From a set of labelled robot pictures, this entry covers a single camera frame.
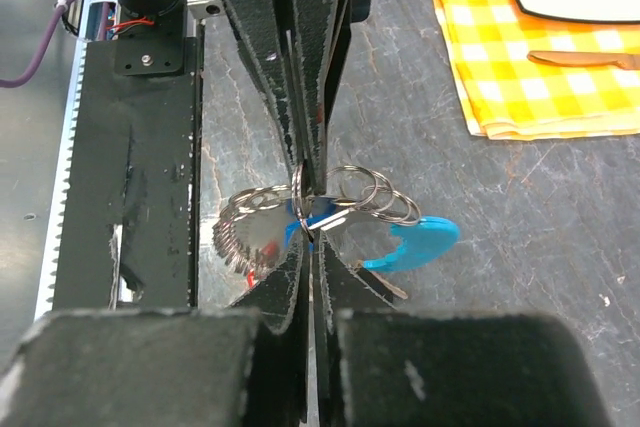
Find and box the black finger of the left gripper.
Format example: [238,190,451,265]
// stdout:
[291,0,371,194]
[222,0,302,174]

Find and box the blue key tag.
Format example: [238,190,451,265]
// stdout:
[283,197,356,248]

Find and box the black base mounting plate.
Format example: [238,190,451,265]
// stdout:
[53,38,202,310]

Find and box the slotted cable duct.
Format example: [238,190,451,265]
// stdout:
[34,0,115,321]

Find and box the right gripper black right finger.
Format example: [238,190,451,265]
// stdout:
[311,233,610,426]

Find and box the red key tag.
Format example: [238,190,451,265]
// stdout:
[246,241,280,289]

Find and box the metal keyring plate blue handle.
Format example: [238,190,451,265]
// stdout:
[212,165,460,276]

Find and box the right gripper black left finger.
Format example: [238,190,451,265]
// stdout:
[1,235,309,426]

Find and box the gold knife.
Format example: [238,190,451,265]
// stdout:
[527,50,639,70]

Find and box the orange checkered cloth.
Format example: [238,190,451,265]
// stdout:
[419,0,640,141]

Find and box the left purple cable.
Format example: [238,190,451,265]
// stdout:
[0,0,116,90]

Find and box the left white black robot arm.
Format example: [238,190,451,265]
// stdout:
[119,0,371,195]

